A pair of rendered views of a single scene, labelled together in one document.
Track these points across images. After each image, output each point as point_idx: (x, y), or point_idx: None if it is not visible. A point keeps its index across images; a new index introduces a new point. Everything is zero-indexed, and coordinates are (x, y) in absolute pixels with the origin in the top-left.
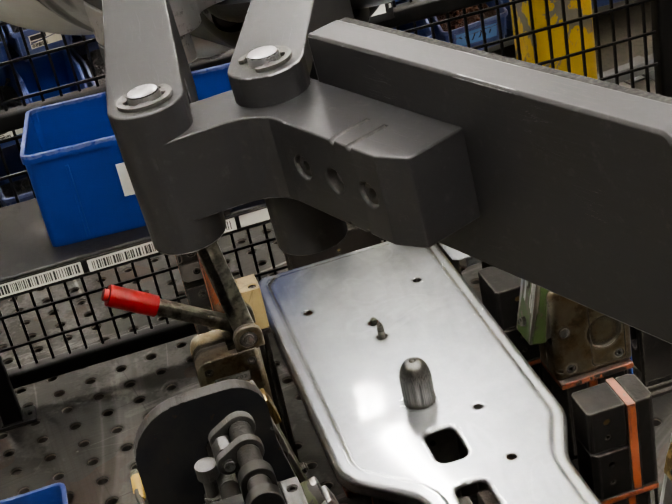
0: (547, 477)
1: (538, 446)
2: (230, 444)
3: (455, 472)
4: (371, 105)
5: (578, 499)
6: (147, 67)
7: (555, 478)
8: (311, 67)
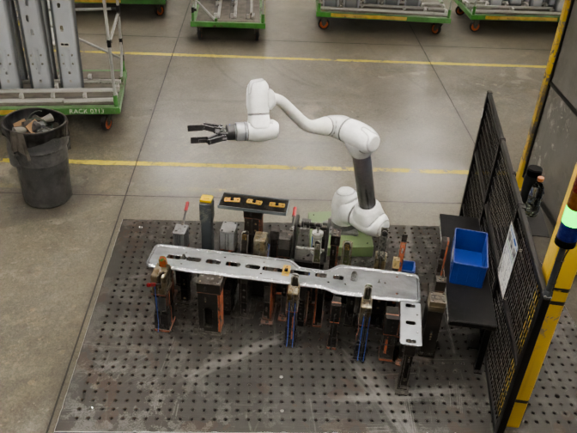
0: (319, 283)
1: (328, 285)
2: (315, 222)
3: (330, 275)
4: None
5: (312, 283)
6: (206, 123)
7: (318, 283)
8: (203, 125)
